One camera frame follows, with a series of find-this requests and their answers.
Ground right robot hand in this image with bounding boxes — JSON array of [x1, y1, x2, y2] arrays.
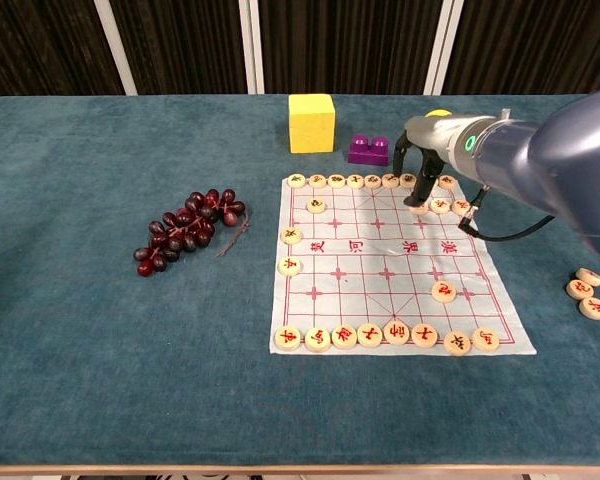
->
[[391, 115, 460, 209]]

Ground chinese chess board sheet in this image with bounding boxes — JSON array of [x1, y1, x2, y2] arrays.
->
[[268, 174, 538, 357]]

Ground purple toy brick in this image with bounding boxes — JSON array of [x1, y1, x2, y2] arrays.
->
[[347, 133, 391, 167]]

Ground yellow foam cube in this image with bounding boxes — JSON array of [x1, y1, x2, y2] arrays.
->
[[287, 93, 337, 155]]

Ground dark slatted partition panel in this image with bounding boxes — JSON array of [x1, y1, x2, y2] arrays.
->
[[93, 0, 259, 96], [238, 0, 465, 96], [0, 0, 137, 97], [423, 0, 600, 96]]

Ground dark red grape bunch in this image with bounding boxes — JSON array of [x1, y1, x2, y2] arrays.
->
[[132, 188, 251, 279]]

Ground teal table cloth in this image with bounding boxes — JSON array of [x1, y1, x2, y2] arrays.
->
[[0, 93, 600, 469]]

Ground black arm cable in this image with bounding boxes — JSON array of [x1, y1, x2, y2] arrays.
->
[[457, 184, 557, 244]]

